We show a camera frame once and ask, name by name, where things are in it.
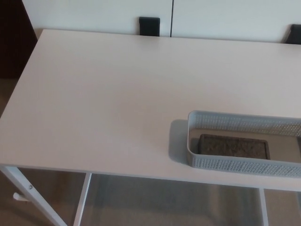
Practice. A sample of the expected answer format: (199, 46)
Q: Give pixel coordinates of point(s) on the grey felt board eraser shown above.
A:
(232, 146)

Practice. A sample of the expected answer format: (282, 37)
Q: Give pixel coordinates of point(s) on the white desk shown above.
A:
(105, 94)

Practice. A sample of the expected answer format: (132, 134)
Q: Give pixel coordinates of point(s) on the white desk hook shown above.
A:
(20, 196)

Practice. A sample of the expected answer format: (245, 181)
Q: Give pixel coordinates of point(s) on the grey perforated plastic basket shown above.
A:
(235, 166)

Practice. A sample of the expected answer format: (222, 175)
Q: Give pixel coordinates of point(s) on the white cabinet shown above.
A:
(223, 16)

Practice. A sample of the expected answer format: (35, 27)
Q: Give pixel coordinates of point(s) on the dark brown door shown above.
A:
(13, 35)

